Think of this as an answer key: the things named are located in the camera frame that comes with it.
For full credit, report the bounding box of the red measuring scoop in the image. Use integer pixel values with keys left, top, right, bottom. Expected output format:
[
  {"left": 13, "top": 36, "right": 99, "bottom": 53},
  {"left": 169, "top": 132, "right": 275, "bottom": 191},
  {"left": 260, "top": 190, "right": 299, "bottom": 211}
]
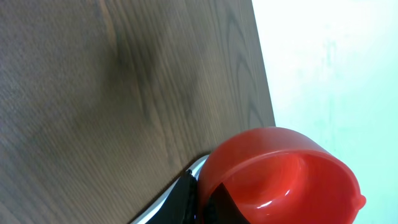
[{"left": 198, "top": 127, "right": 366, "bottom": 223}]

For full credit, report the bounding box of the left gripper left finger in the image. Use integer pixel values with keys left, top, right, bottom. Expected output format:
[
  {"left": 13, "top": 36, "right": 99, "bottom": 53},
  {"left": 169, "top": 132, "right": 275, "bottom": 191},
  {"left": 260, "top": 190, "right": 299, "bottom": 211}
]
[{"left": 131, "top": 155, "right": 208, "bottom": 224}]

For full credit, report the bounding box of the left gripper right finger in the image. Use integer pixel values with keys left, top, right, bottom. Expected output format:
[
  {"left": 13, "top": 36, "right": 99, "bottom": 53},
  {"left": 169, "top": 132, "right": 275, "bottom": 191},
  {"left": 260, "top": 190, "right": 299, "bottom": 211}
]
[{"left": 203, "top": 184, "right": 249, "bottom": 224}]

